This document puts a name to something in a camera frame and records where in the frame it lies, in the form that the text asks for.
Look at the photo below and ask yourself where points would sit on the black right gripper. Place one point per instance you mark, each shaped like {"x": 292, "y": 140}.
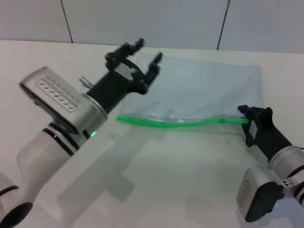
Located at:
{"x": 268, "y": 133}

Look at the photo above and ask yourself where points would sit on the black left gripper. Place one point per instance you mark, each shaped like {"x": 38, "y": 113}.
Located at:
{"x": 116, "y": 85}

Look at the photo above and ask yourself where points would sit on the transparent document bag green zip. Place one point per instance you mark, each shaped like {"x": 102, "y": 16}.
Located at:
{"x": 202, "y": 90}

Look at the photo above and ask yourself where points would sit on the silver and white left robot arm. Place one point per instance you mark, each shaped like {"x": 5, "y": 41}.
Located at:
{"x": 47, "y": 156}

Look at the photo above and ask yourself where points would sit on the silver and white right robot arm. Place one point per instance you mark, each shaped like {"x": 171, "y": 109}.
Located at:
{"x": 286, "y": 158}

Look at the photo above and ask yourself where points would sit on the small silver connector plug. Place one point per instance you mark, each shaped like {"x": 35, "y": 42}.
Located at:
{"x": 85, "y": 81}

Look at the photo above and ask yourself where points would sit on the silver vented right camera box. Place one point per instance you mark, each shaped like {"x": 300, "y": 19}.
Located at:
{"x": 251, "y": 190}

